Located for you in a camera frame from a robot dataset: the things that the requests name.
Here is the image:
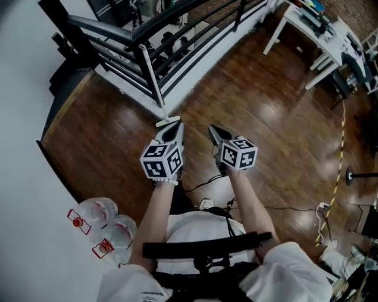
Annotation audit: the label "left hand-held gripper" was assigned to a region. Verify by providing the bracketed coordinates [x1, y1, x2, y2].
[139, 122, 185, 181]

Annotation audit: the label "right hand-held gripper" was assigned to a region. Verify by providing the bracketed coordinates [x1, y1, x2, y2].
[208, 124, 259, 176]

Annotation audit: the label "person's left forearm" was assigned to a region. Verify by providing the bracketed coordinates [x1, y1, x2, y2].
[128, 181, 175, 266]

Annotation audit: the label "person's right forearm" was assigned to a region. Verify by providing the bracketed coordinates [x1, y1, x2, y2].
[227, 170, 281, 260]

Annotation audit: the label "person's black shorts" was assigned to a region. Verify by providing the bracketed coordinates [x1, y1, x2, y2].
[171, 185, 195, 215]

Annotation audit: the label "person's white shirt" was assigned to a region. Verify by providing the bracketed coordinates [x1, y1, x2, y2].
[99, 211, 334, 302]

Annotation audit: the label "clear water jug red cap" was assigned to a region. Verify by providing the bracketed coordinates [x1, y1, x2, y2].
[91, 214, 138, 266]
[67, 196, 119, 235]

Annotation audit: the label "black staircase steps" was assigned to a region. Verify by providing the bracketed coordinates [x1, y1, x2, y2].
[48, 32, 92, 98]

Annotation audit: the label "yellow black striped tape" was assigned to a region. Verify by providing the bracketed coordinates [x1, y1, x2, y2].
[314, 100, 348, 248]

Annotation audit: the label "white power strip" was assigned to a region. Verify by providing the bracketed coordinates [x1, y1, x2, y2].
[316, 202, 331, 219]

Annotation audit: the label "black metal railing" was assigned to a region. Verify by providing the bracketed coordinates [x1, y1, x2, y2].
[38, 0, 268, 109]

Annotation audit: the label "dark office chair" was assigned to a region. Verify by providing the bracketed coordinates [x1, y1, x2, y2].
[329, 69, 351, 110]

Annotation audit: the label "white table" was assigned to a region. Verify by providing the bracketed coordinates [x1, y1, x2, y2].
[262, 0, 378, 95]

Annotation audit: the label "black stand with round base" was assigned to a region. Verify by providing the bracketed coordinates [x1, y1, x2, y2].
[344, 165, 378, 186]

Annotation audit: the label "white bead bracelet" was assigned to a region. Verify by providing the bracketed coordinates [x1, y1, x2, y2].
[154, 176, 180, 187]

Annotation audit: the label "black cable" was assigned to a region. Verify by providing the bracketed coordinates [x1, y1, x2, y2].
[184, 173, 237, 237]

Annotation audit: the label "black chest mount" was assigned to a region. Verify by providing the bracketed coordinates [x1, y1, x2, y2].
[142, 231, 274, 278]

